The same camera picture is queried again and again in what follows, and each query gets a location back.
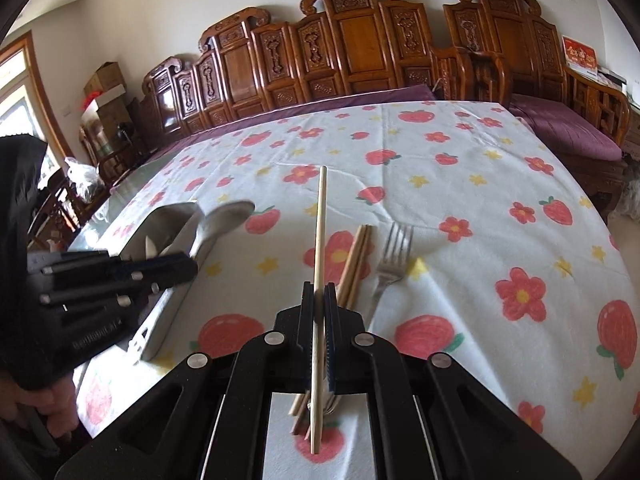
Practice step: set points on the carved wooden armchair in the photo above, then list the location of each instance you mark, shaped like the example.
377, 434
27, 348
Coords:
500, 30

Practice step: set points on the dark wooden dining chair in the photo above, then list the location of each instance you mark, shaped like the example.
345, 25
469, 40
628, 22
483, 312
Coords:
57, 205

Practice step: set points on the rectangular metal tray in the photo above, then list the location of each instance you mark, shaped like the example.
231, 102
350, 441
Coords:
165, 310

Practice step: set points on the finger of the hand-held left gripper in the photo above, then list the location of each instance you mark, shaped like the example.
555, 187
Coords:
100, 300
125, 274

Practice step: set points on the carved wooden sofa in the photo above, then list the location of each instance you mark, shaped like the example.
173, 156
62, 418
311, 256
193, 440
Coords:
320, 45

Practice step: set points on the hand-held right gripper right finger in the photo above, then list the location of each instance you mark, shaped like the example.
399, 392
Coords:
395, 380

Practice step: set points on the person's left hand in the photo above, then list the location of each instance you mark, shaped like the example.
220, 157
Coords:
47, 405

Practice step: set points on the brown cardboard box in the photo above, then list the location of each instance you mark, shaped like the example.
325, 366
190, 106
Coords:
102, 77

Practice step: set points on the purple armchair cushion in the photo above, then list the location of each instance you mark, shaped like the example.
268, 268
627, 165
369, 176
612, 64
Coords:
570, 127

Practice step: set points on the white box with red flowers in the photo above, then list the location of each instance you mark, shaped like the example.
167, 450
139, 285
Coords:
102, 97

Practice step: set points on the metal spoon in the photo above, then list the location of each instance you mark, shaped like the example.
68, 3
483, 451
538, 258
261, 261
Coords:
227, 217

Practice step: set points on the tissue box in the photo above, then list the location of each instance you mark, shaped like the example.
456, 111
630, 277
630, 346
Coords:
611, 77

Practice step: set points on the brown wooden chopstick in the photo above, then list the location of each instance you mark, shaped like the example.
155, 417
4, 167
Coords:
362, 260
356, 260

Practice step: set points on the metal fork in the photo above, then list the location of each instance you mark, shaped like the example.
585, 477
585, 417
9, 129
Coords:
395, 255

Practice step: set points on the strawberry print tablecloth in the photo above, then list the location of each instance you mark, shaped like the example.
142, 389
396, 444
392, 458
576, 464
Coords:
475, 240

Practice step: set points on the wooden door frame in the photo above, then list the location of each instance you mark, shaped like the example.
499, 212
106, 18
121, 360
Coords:
42, 95

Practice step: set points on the clear plastic bag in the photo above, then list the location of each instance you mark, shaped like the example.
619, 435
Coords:
81, 177

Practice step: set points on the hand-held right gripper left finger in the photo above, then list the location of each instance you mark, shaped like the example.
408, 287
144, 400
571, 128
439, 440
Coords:
250, 380

